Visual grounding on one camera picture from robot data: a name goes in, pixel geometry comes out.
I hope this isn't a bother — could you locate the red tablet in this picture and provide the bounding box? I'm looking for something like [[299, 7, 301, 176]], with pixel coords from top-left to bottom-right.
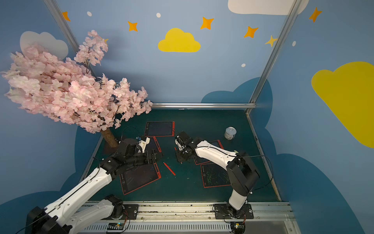
[[120, 163, 161, 195], [144, 121, 175, 137], [200, 163, 230, 188], [146, 136, 162, 153], [194, 140, 224, 165]]

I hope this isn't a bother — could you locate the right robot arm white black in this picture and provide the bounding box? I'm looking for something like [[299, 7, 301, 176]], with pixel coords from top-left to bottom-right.
[[175, 131, 261, 219]]

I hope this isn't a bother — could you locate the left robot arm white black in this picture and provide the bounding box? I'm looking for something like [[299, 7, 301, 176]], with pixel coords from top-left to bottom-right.
[[25, 137, 163, 234]]

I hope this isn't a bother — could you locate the silver tin can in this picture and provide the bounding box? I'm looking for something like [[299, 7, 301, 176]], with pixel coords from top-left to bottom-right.
[[224, 127, 237, 140]]

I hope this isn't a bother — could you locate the left circuit board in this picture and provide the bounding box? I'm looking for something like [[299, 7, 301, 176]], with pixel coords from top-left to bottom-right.
[[106, 222, 126, 234]]

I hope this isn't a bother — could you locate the circuit board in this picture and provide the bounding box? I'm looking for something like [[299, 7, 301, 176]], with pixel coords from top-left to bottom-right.
[[230, 222, 245, 234], [106, 222, 126, 234]]

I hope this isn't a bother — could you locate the right circuit board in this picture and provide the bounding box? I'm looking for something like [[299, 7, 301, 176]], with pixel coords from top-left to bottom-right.
[[230, 222, 245, 234]]

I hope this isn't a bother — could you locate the pink cherry blossom tree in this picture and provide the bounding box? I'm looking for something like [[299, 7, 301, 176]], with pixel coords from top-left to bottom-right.
[[2, 31, 152, 134]]

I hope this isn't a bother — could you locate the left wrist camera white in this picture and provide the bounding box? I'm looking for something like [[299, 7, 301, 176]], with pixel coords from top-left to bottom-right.
[[138, 137, 151, 153]]

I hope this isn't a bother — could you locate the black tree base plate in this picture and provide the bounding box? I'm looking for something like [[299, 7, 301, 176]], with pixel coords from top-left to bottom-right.
[[103, 136, 120, 155]]

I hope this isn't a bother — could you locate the aluminium back rail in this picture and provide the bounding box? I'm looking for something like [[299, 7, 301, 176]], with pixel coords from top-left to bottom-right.
[[152, 103, 256, 110]]

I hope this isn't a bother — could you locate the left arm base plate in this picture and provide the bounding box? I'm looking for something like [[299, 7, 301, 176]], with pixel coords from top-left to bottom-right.
[[116, 204, 139, 220]]

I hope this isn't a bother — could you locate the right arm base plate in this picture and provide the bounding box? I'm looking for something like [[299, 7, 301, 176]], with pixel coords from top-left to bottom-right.
[[212, 203, 254, 219]]

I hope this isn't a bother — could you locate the aluminium rail frame front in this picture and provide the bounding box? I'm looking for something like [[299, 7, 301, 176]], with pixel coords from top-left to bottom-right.
[[78, 202, 301, 234]]

